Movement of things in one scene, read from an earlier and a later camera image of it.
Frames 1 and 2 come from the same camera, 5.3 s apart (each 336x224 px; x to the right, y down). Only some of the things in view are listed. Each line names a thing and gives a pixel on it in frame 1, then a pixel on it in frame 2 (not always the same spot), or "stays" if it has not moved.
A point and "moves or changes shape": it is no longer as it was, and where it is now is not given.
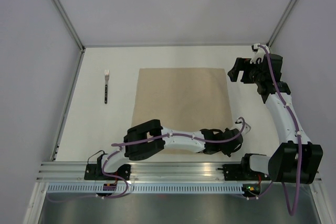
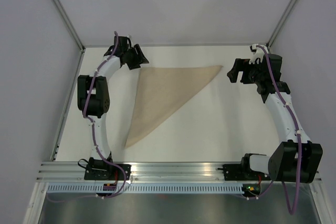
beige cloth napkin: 185,100 moves or changes shape
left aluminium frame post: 62,10 stays
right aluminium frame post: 289,9 stays
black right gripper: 242,64 stays
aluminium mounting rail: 141,171 stays
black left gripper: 228,152 -> 139,59
